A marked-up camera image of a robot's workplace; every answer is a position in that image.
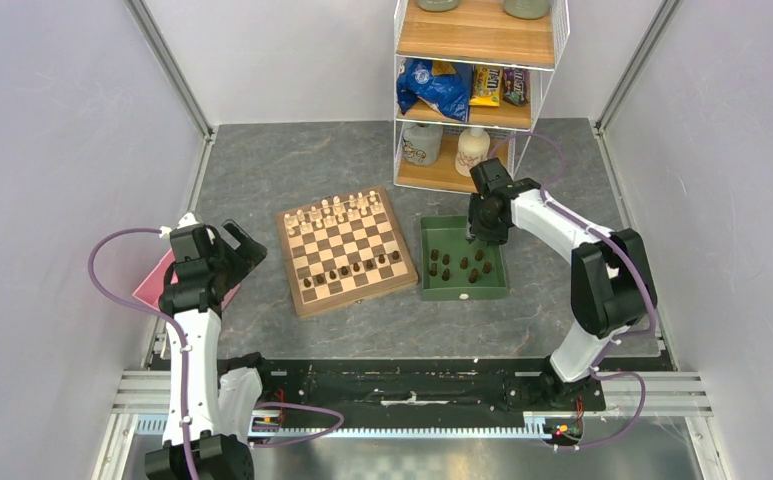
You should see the aluminium rail frame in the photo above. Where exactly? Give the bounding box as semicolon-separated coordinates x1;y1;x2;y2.
113;371;713;439

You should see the cream patterned bottle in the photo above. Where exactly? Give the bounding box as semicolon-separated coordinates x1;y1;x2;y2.
454;127;490;177

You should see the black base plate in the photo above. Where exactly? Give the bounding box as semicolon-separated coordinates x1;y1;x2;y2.
218;357;607;413

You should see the wooden chess board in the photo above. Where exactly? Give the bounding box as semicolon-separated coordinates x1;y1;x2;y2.
276;185;419;318

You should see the green tray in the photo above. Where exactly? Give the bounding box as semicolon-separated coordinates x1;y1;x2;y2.
420;216;510;302

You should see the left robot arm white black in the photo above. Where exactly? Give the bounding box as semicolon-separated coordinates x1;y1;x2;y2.
143;213;276;479

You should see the clear patterned jug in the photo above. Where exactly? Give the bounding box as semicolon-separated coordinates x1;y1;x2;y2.
402;123;444;167

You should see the green glass jar left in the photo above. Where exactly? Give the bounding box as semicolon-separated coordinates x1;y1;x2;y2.
416;0;461;13

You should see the brown candy bag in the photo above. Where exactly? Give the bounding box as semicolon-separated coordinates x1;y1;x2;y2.
502;67;530;107

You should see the yellow candy bag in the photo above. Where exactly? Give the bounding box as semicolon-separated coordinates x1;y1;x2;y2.
469;66;503;107

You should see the pink box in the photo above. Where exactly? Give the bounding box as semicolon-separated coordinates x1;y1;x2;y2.
133;250;241;313

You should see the green glass jar right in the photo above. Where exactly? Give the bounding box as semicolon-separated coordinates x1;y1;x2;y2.
502;0;551;20

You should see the wire shelf with wood boards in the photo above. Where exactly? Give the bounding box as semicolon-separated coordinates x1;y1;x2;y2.
393;1;570;193

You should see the blue snack bag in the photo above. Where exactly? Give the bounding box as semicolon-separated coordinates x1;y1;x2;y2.
396;58;473;122

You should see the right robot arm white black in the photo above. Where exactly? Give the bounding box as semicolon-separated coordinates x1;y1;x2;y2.
466;158;657;409

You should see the green glass jar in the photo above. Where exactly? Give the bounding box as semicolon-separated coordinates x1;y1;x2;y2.
502;0;551;20
416;0;461;13

